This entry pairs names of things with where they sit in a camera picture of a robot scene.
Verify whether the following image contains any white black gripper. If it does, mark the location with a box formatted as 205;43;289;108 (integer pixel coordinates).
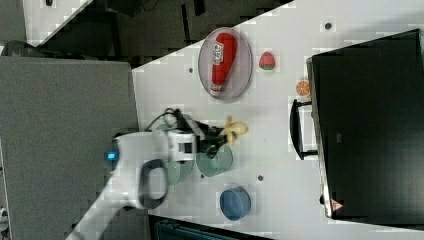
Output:
166;111;228;162

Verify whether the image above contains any yellow plush peeled banana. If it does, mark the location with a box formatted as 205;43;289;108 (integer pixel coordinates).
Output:
219;115;249;145

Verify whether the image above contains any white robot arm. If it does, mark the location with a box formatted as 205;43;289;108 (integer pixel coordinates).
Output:
65;111;232;240

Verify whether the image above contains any black toaster oven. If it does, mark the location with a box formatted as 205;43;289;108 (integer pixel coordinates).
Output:
290;29;424;230

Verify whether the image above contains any green measuring cup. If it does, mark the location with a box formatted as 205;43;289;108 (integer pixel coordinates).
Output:
196;145;233;177

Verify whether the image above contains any blue cup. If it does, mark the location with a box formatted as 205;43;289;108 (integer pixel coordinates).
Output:
219;186;251;221

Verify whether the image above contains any grey round plate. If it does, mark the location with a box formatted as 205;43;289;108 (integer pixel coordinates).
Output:
197;27;253;102

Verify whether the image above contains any red plush ketchup bottle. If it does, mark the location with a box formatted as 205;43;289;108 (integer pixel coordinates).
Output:
209;33;237;96

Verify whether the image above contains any pink plush strawberry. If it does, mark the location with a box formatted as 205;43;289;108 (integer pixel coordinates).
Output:
259;52;275;70

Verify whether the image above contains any orange slice toy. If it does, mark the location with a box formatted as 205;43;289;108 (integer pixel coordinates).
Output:
296;80;310;97

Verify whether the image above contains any black cable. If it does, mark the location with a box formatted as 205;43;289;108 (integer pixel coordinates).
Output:
145;107;178;132

